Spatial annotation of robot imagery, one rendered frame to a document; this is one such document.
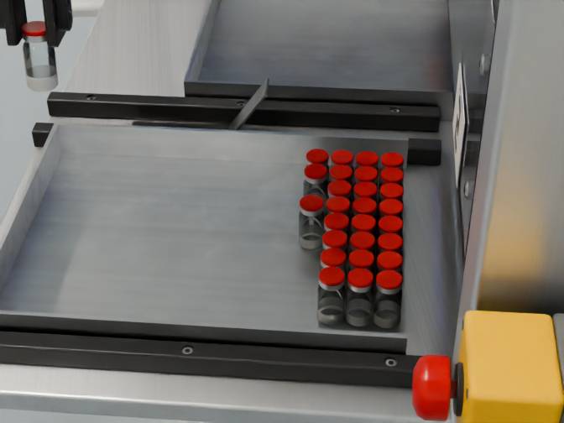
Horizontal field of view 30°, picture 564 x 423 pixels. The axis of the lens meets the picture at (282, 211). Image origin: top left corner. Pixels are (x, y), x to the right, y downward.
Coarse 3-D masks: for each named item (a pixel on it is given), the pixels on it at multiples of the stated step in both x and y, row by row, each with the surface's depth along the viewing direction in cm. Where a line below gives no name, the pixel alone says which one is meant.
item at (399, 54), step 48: (240, 0) 127; (288, 0) 127; (336, 0) 127; (384, 0) 127; (432, 0) 127; (240, 48) 118; (288, 48) 118; (336, 48) 118; (384, 48) 118; (432, 48) 118; (192, 96) 108; (240, 96) 107; (288, 96) 107; (336, 96) 106; (384, 96) 106; (432, 96) 105
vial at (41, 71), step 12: (24, 36) 72; (24, 48) 73; (36, 48) 73; (48, 48) 73; (24, 60) 73; (36, 60) 73; (48, 60) 73; (36, 72) 73; (48, 72) 74; (36, 84) 74; (48, 84) 74
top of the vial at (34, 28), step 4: (24, 24) 73; (28, 24) 73; (32, 24) 73; (36, 24) 73; (40, 24) 73; (44, 24) 73; (24, 28) 72; (28, 28) 72; (32, 28) 72; (36, 28) 72; (40, 28) 73; (44, 28) 72; (24, 32) 72; (28, 32) 72; (32, 32) 72; (36, 32) 72; (40, 32) 72; (44, 32) 72; (32, 36) 72; (36, 36) 72
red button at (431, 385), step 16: (416, 368) 64; (432, 368) 63; (448, 368) 63; (416, 384) 63; (432, 384) 63; (448, 384) 63; (416, 400) 63; (432, 400) 63; (448, 400) 63; (432, 416) 63
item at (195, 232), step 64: (64, 128) 102; (128, 128) 101; (192, 128) 101; (64, 192) 98; (128, 192) 98; (192, 192) 98; (256, 192) 98; (0, 256) 87; (64, 256) 92; (128, 256) 91; (192, 256) 91; (256, 256) 91; (320, 256) 91; (0, 320) 82; (64, 320) 81; (128, 320) 81; (192, 320) 85; (256, 320) 85
